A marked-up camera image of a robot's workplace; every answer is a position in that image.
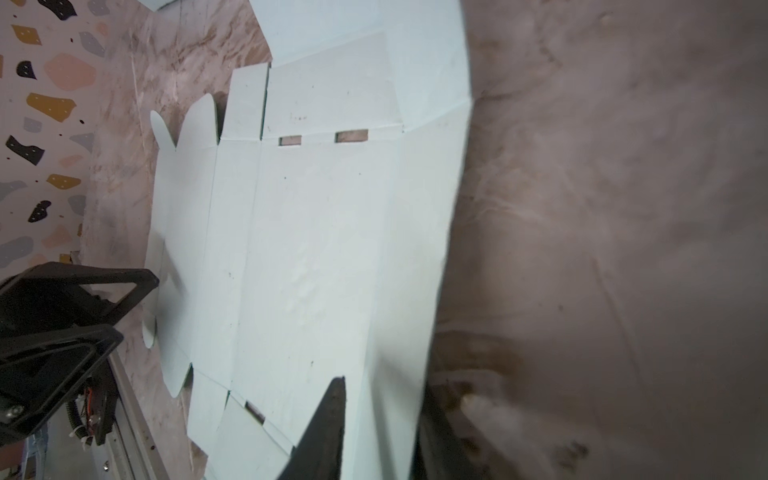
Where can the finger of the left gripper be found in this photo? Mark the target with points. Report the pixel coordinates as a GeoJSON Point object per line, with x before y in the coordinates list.
{"type": "Point", "coordinates": [42, 371]}
{"type": "Point", "coordinates": [54, 296]}

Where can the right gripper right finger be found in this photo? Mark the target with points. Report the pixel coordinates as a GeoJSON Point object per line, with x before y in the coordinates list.
{"type": "Point", "coordinates": [439, 453]}

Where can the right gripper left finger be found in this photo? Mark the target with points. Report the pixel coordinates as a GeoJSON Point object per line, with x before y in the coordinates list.
{"type": "Point", "coordinates": [320, 450]}

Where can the mint box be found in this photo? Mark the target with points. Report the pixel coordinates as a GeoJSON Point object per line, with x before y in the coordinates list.
{"type": "Point", "coordinates": [302, 234]}

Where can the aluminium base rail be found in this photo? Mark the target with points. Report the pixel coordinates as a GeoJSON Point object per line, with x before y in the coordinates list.
{"type": "Point", "coordinates": [129, 451]}

